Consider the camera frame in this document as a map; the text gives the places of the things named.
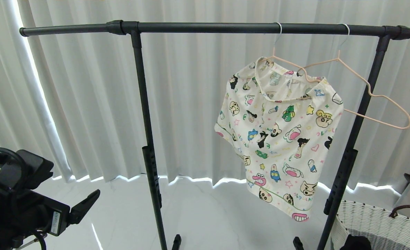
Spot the pink clothes hanger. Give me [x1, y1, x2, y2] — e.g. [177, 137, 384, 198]
[304, 24, 410, 130]
[259, 23, 325, 84]

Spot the black clothes rack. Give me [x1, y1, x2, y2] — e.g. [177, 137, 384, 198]
[19, 20, 410, 250]

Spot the black garment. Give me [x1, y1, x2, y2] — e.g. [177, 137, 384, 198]
[340, 235, 373, 250]

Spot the cream printed garment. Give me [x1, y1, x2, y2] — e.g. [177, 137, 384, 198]
[214, 57, 344, 222]

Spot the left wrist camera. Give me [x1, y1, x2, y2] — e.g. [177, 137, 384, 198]
[0, 147, 55, 191]

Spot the white laundry basket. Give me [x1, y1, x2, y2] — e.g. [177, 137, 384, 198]
[330, 200, 410, 250]

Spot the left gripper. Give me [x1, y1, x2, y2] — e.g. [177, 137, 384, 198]
[0, 181, 101, 249]

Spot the white curtain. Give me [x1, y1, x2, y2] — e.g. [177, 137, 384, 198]
[0, 0, 410, 193]

